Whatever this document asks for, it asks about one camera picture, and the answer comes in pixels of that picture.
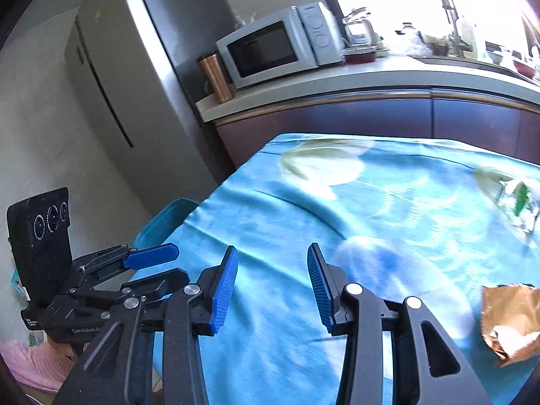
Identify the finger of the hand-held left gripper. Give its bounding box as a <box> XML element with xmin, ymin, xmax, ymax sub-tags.
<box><xmin>67</xmin><ymin>267</ymin><xmax>191</xmax><ymax>305</ymax></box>
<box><xmin>70</xmin><ymin>242</ymin><xmax>180</xmax><ymax>282</ymax></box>

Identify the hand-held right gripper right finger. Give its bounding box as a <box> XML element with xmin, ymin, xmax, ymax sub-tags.
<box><xmin>306</xmin><ymin>242</ymin><xmax>492</xmax><ymax>405</ymax></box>

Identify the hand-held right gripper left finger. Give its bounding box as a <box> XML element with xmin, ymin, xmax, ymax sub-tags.
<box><xmin>53</xmin><ymin>245</ymin><xmax>239</xmax><ymax>405</ymax></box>

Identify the blue plastic trash bin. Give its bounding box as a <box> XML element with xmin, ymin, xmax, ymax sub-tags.
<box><xmin>133</xmin><ymin>198</ymin><xmax>201</xmax><ymax>249</ymax></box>

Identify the blue printed tablecloth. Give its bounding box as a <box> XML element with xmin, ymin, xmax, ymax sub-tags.
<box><xmin>127</xmin><ymin>133</ymin><xmax>540</xmax><ymax>405</ymax></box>

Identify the pink cloth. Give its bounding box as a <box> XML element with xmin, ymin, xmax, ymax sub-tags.
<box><xmin>0</xmin><ymin>340</ymin><xmax>74</xmax><ymax>393</ymax></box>

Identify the silver refrigerator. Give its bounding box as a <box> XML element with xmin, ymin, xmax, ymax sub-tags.
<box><xmin>64</xmin><ymin>0</ymin><xmax>241</xmax><ymax>216</ymax></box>

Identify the brown kitchen cabinet with counter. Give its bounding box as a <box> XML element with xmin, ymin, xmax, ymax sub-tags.
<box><xmin>195</xmin><ymin>55</ymin><xmax>540</xmax><ymax>169</ymax></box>

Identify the copper metal tumbler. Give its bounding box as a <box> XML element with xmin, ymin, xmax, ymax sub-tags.
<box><xmin>196</xmin><ymin>51</ymin><xmax>235</xmax><ymax>104</ymax></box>

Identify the crumpled brown paper bag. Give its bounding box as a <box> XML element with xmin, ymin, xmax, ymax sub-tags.
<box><xmin>481</xmin><ymin>283</ymin><xmax>540</xmax><ymax>367</ymax></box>

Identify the clear plastic bottle green label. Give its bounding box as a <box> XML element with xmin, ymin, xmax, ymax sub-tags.
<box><xmin>475</xmin><ymin>166</ymin><xmax>540</xmax><ymax>245</ymax></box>

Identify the grey microwave oven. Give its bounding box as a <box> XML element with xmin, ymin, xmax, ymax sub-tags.
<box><xmin>216</xmin><ymin>2</ymin><xmax>344</xmax><ymax>90</ymax></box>

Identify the dark red bowl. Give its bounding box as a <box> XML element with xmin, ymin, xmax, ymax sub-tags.
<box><xmin>344</xmin><ymin>46</ymin><xmax>378</xmax><ymax>65</ymax></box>

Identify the glass kettle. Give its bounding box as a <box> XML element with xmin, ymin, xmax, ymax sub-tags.
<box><xmin>342</xmin><ymin>7</ymin><xmax>378</xmax><ymax>47</ymax></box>

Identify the metal kitchen faucet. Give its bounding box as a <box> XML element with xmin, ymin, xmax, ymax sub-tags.
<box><xmin>430</xmin><ymin>0</ymin><xmax>460</xmax><ymax>51</ymax></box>

